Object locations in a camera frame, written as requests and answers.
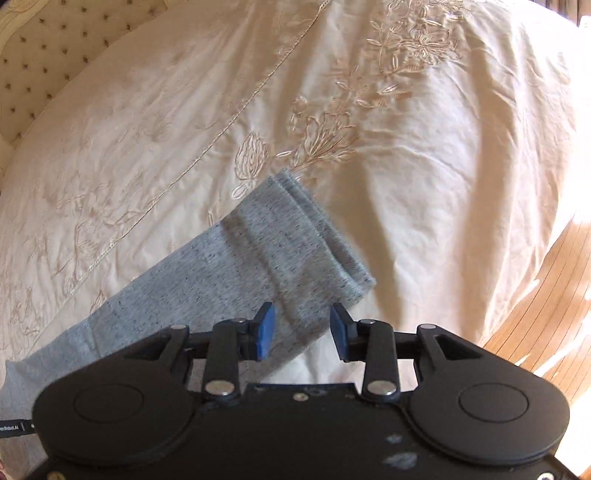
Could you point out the tufted cream headboard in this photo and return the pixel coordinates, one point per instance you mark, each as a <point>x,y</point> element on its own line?
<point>37,60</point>

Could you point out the grey speckled pants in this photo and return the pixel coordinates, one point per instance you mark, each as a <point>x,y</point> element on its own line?
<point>258,249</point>

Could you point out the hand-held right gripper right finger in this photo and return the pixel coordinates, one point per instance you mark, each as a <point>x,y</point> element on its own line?
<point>339,332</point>

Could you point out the cream embroidered bedspread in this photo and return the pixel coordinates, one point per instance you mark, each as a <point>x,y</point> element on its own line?
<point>415,184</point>

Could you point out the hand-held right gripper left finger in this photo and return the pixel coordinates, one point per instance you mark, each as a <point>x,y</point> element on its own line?
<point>265,332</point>

